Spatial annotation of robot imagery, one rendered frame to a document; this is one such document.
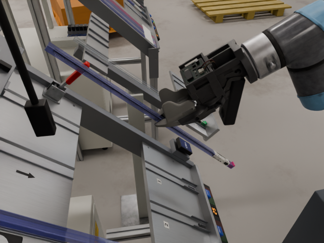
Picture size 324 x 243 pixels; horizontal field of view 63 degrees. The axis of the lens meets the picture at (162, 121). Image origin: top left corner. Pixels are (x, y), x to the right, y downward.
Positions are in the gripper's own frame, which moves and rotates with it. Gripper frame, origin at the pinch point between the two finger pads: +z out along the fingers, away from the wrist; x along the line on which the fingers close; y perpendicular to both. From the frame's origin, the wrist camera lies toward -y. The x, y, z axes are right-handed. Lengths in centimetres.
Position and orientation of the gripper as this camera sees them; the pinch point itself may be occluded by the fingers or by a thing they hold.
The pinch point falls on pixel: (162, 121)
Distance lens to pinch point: 55.4
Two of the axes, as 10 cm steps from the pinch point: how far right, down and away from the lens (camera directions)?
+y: -5.1, -6.0, -6.2
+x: 1.5, 6.5, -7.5
